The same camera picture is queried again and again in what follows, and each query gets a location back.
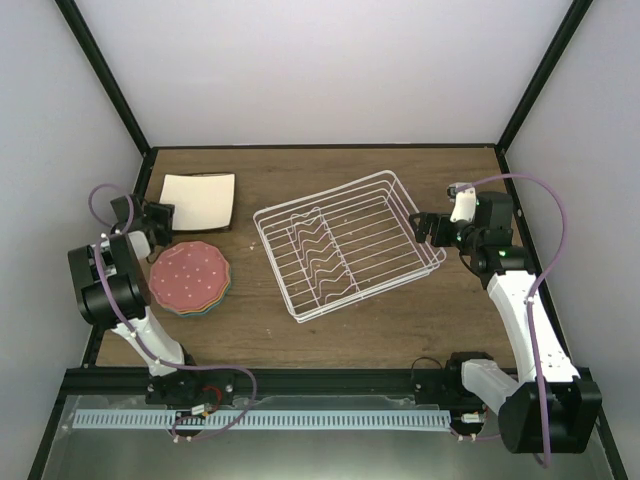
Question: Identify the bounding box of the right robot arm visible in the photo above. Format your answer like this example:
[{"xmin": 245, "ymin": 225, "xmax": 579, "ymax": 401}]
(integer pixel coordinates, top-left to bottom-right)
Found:
[{"xmin": 408, "ymin": 185, "xmax": 602, "ymax": 455}]

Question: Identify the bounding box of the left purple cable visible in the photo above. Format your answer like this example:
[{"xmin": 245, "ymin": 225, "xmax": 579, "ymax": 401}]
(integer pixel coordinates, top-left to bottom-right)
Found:
[{"xmin": 88, "ymin": 183, "xmax": 259, "ymax": 444}]

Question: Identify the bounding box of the pink polka dot plate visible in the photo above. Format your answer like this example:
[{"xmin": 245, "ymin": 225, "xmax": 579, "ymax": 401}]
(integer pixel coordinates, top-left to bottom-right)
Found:
[{"xmin": 148, "ymin": 241, "xmax": 231, "ymax": 310}]

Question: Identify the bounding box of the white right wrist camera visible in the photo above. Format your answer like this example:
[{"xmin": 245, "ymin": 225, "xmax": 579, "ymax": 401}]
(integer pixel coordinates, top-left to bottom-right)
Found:
[{"xmin": 447, "ymin": 182, "xmax": 477, "ymax": 223}]

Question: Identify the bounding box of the purple cable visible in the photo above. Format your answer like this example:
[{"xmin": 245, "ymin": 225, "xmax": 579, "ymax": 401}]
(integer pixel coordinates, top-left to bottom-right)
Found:
[
  {"xmin": 457, "ymin": 173, "xmax": 569, "ymax": 469},
  {"xmin": 88, "ymin": 183, "xmax": 259, "ymax": 444}
]

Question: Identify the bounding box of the black front mounting rail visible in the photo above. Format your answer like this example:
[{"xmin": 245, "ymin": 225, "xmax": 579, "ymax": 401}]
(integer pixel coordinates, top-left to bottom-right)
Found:
[{"xmin": 64, "ymin": 367, "xmax": 591, "ymax": 406}]

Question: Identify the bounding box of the yellow polka dot plate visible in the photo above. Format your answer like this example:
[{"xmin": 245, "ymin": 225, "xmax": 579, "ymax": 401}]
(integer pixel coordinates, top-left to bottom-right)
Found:
[{"xmin": 166, "ymin": 281, "xmax": 232, "ymax": 318}]

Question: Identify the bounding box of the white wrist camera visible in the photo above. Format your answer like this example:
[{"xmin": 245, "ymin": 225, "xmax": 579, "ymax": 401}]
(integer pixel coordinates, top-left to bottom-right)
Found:
[
  {"xmin": 447, "ymin": 182, "xmax": 477, "ymax": 223},
  {"xmin": 100, "ymin": 228, "xmax": 151, "ymax": 260}
]

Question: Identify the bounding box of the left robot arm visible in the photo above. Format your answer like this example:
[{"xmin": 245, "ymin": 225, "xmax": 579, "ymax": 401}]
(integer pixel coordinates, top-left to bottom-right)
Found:
[{"xmin": 67, "ymin": 194, "xmax": 205, "ymax": 404}]

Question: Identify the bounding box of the light blue slotted cable duct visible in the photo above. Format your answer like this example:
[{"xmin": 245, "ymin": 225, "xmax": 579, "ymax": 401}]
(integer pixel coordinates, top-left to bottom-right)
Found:
[{"xmin": 73, "ymin": 409, "xmax": 451, "ymax": 432}]

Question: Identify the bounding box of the cream square plate black rim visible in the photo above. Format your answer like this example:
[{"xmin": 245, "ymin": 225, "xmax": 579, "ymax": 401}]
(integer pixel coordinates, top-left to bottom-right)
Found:
[{"xmin": 158, "ymin": 172, "xmax": 238, "ymax": 232}]

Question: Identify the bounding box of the black aluminium frame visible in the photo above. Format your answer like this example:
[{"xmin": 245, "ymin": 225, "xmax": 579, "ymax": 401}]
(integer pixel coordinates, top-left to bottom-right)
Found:
[{"xmin": 27, "ymin": 0, "xmax": 629, "ymax": 480}]

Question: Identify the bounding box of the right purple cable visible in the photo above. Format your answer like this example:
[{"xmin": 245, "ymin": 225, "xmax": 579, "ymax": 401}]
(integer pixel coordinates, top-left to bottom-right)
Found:
[{"xmin": 457, "ymin": 173, "xmax": 569, "ymax": 469}]

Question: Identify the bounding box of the white wire dish rack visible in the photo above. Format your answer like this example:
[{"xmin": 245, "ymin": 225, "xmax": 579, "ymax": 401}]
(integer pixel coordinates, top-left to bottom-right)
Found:
[{"xmin": 253, "ymin": 170, "xmax": 447, "ymax": 323}]

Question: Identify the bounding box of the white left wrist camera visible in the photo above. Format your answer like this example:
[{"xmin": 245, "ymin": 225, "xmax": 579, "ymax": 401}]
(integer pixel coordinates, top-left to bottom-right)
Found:
[{"xmin": 100, "ymin": 228, "xmax": 151, "ymax": 260}]

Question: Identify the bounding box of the blue polka dot plate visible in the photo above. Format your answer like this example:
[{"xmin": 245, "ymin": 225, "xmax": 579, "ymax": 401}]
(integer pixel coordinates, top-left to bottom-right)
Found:
[{"xmin": 175, "ymin": 292, "xmax": 227, "ymax": 318}]

